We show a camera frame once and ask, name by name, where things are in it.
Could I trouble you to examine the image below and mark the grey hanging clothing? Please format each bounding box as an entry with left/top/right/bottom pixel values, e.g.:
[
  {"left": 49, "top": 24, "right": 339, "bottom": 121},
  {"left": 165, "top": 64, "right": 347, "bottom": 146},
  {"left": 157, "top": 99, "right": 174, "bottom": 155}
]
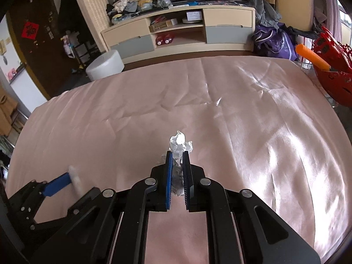
[{"left": 242, "top": 0, "right": 281, "bottom": 30}]

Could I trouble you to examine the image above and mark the beige flat box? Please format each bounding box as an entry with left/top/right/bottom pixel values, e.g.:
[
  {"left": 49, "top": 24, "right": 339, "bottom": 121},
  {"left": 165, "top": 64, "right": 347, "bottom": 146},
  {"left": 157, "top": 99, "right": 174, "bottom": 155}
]
[{"left": 149, "top": 22, "right": 177, "bottom": 33}]

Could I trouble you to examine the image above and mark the pink satin tablecloth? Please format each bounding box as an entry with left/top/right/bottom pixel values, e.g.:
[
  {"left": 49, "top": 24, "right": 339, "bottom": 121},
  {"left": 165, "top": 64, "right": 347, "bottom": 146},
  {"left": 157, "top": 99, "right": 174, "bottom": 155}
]
[{"left": 5, "top": 56, "right": 350, "bottom": 264}]

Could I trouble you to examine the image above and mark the silvery plastic wrapper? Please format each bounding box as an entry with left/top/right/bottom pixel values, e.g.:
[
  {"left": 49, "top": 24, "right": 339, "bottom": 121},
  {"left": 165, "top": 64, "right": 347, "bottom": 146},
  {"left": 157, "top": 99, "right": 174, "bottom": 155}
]
[{"left": 161, "top": 130, "right": 193, "bottom": 198}]

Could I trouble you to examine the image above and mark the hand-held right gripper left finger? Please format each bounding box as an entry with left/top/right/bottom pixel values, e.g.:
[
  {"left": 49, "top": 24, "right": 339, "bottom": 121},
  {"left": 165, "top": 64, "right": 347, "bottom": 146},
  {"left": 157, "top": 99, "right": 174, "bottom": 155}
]
[{"left": 31, "top": 151, "right": 175, "bottom": 264}]

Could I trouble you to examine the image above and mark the purple bag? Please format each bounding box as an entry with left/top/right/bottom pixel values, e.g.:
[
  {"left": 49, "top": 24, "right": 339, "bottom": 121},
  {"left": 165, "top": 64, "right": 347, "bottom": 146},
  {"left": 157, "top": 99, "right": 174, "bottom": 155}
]
[{"left": 251, "top": 23, "right": 299, "bottom": 61}]

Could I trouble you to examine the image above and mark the pile of clothes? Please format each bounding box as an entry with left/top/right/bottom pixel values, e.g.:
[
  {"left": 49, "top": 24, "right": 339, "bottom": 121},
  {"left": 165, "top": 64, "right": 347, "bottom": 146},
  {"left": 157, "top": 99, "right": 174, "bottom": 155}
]
[{"left": 106, "top": 0, "right": 154, "bottom": 24}]

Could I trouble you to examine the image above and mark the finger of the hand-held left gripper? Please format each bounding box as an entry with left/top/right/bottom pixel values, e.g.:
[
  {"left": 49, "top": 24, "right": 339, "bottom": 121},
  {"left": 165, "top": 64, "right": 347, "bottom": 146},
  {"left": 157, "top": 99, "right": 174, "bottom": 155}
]
[
  {"left": 67, "top": 188, "right": 100, "bottom": 216},
  {"left": 7, "top": 172, "right": 72, "bottom": 226}
]

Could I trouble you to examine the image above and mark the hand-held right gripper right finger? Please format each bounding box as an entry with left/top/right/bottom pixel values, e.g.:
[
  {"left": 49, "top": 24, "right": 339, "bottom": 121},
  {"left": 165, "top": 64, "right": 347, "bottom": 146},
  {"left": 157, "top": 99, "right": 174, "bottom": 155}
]
[{"left": 181, "top": 151, "right": 322, "bottom": 264}]

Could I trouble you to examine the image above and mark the beige and grey cabinet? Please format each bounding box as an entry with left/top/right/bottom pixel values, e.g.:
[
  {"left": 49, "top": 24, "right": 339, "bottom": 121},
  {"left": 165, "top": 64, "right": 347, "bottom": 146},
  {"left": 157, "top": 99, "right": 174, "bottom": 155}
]
[{"left": 100, "top": 5, "right": 256, "bottom": 64}]

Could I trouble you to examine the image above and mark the brown wooden door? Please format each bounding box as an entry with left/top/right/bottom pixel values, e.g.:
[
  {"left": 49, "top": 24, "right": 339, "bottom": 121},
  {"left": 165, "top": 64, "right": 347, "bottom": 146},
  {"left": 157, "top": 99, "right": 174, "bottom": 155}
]
[{"left": 7, "top": 0, "right": 92, "bottom": 100}]

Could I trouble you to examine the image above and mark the black metal rack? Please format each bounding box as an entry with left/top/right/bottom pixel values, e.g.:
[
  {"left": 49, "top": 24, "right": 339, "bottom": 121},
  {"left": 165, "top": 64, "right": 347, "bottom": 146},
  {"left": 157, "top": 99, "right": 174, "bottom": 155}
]
[{"left": 58, "top": 30, "right": 92, "bottom": 70}]

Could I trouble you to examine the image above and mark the white spray bottle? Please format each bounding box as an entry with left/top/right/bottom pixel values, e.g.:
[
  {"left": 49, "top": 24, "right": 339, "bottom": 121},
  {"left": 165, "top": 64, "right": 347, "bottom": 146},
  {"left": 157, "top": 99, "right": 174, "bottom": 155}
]
[{"left": 62, "top": 34, "right": 75, "bottom": 59}]

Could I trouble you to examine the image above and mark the red openwork basket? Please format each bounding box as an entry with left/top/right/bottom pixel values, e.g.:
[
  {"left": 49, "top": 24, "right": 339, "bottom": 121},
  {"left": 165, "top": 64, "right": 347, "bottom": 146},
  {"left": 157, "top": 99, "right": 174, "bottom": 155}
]
[{"left": 311, "top": 26, "right": 352, "bottom": 106}]

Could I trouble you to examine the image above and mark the pink curtain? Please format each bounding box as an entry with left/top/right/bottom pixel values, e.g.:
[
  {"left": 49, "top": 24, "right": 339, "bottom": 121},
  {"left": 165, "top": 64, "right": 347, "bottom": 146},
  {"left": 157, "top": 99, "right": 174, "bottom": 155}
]
[{"left": 312, "top": 0, "right": 342, "bottom": 31}]

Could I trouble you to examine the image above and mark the bamboo screen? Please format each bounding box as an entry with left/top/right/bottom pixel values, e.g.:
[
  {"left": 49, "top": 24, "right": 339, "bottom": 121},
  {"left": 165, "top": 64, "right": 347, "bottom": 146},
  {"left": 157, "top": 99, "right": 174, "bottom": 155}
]
[{"left": 70, "top": 0, "right": 111, "bottom": 53}]

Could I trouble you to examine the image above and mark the red paper door decoration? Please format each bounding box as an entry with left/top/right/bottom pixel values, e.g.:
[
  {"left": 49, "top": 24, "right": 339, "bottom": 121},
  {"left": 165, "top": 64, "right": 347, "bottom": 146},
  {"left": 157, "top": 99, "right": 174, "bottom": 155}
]
[{"left": 21, "top": 20, "right": 39, "bottom": 41}]

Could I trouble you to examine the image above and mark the white round stool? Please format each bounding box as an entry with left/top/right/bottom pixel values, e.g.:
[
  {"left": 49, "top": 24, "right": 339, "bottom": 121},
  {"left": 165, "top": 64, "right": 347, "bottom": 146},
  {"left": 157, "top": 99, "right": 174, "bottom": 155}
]
[{"left": 86, "top": 50, "right": 125, "bottom": 82}]

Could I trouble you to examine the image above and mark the white plastic tube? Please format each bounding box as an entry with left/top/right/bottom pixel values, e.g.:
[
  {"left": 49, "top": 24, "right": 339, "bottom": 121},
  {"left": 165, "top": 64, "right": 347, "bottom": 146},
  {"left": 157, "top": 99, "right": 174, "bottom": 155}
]
[{"left": 68, "top": 165, "right": 87, "bottom": 199}]

